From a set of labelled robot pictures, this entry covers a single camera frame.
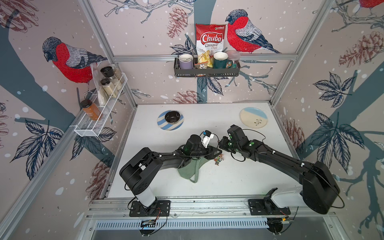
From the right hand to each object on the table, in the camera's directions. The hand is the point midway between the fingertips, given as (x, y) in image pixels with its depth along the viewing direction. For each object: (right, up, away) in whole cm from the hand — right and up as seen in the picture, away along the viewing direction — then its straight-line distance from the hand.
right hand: (217, 141), depth 85 cm
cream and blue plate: (+31, +14, +26) cm, 43 cm away
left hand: (+2, -4, -4) cm, 6 cm away
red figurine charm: (+1, -11, +3) cm, 11 cm away
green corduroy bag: (-16, -17, -1) cm, 23 cm away
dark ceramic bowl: (-30, +14, +22) cm, 40 cm away
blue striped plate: (-35, +8, +22) cm, 42 cm away
